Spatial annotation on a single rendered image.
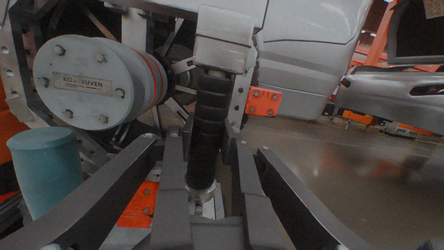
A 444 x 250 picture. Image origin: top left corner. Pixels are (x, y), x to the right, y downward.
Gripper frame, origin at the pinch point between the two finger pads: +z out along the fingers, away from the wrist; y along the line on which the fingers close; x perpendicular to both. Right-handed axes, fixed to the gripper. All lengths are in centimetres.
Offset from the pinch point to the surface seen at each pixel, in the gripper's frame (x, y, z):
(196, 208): -66, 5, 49
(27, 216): -47, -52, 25
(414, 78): 43, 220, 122
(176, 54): 13, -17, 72
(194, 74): 5, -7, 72
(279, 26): 33, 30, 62
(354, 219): -83, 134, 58
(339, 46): 32, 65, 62
